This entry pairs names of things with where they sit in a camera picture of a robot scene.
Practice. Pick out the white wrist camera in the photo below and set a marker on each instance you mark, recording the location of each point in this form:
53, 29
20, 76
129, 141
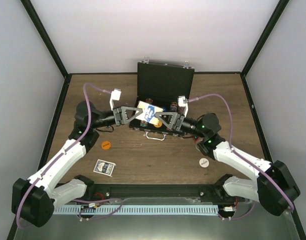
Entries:
183, 105
114, 96

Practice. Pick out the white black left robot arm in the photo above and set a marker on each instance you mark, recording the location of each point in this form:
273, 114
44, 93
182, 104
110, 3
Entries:
35, 199

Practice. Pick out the light blue slotted cable duct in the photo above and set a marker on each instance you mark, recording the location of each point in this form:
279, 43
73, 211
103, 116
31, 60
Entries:
195, 210

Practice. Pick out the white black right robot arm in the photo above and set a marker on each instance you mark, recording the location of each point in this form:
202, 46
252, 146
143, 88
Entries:
269, 183

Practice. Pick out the black front mounting rail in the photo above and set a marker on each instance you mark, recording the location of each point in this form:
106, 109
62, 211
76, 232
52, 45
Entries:
214, 193

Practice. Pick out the white dealer button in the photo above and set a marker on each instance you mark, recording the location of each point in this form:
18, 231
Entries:
204, 163

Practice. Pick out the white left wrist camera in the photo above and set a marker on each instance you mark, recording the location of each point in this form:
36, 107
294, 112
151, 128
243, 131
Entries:
114, 96

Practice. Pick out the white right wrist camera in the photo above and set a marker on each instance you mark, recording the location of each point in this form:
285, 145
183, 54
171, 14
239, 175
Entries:
183, 105

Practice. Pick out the blue white card deck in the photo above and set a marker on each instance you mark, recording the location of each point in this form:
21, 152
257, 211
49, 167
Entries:
104, 167

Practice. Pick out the black poker chip case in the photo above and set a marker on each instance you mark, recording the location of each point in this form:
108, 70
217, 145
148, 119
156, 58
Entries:
163, 83

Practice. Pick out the tall poker chip row left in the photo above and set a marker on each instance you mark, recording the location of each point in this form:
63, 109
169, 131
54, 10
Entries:
149, 100

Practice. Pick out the blue yellow card deck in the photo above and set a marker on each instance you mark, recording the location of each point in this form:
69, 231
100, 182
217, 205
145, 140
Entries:
153, 120

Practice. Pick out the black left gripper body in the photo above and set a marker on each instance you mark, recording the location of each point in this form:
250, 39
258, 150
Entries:
118, 116

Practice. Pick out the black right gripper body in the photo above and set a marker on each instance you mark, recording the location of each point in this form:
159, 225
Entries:
180, 122

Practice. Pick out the orange round button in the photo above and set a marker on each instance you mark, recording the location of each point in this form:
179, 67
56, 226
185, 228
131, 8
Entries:
158, 125
106, 145

